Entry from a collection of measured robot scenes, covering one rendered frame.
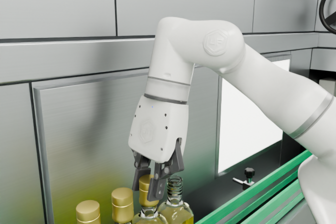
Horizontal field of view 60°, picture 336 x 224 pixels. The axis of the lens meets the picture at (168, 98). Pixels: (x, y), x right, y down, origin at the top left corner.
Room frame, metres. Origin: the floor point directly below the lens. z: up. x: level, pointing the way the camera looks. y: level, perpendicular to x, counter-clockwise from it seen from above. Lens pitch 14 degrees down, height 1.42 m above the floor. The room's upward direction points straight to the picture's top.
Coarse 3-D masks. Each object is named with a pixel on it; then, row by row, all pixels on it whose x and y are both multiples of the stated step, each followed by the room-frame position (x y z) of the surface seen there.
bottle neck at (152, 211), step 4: (156, 204) 0.45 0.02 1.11; (144, 208) 0.45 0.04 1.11; (148, 208) 0.44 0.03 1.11; (152, 208) 0.45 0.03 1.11; (156, 208) 0.45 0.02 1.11; (144, 212) 0.45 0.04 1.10; (148, 212) 0.44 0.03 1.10; (152, 212) 0.45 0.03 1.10; (156, 212) 0.45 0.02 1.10; (144, 216) 0.45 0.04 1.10; (148, 216) 0.44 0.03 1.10; (152, 216) 0.45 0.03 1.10
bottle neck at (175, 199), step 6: (168, 180) 0.49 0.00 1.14; (174, 180) 0.50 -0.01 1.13; (180, 180) 0.49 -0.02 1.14; (168, 186) 0.49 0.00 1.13; (174, 186) 0.48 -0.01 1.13; (180, 186) 0.49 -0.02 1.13; (168, 192) 0.49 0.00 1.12; (174, 192) 0.48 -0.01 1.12; (180, 192) 0.49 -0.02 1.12; (168, 198) 0.49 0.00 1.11; (174, 198) 0.48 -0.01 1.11; (180, 198) 0.49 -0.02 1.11; (174, 204) 0.48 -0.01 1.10
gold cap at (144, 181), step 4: (144, 176) 0.47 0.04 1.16; (148, 176) 0.47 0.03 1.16; (152, 176) 0.47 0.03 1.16; (140, 180) 0.45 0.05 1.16; (144, 180) 0.45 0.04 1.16; (148, 180) 0.45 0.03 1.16; (140, 184) 0.45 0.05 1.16; (144, 184) 0.44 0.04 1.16; (148, 184) 0.44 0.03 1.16; (140, 188) 0.45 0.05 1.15; (144, 188) 0.44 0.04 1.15; (140, 192) 0.45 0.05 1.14; (144, 192) 0.44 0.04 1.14; (140, 196) 0.45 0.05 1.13; (144, 196) 0.44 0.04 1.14; (140, 200) 0.45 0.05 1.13; (144, 200) 0.44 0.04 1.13; (156, 200) 0.45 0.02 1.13; (144, 204) 0.44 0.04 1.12; (148, 204) 0.44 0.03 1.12; (152, 204) 0.44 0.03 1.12
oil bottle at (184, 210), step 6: (162, 204) 0.49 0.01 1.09; (168, 204) 0.48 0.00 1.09; (180, 204) 0.48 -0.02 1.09; (186, 204) 0.49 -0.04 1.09; (162, 210) 0.48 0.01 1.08; (168, 210) 0.47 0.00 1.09; (174, 210) 0.47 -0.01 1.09; (180, 210) 0.47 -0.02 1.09; (186, 210) 0.48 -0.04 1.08; (168, 216) 0.47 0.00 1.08; (174, 216) 0.46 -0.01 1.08; (180, 216) 0.47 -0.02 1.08; (186, 216) 0.48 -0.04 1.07; (192, 216) 0.49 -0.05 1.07; (168, 222) 0.47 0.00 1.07; (174, 222) 0.46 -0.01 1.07; (180, 222) 0.47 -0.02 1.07; (186, 222) 0.48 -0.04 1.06; (192, 222) 0.49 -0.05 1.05
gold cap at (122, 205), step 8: (112, 192) 0.41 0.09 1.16; (120, 192) 0.41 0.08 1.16; (128, 192) 0.41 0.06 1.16; (112, 200) 0.41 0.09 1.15; (120, 200) 0.40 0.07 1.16; (128, 200) 0.40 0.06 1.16; (112, 208) 0.41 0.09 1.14; (120, 208) 0.40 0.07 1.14; (128, 208) 0.40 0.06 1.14; (112, 216) 0.41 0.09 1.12; (120, 216) 0.40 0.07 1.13; (128, 216) 0.40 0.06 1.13
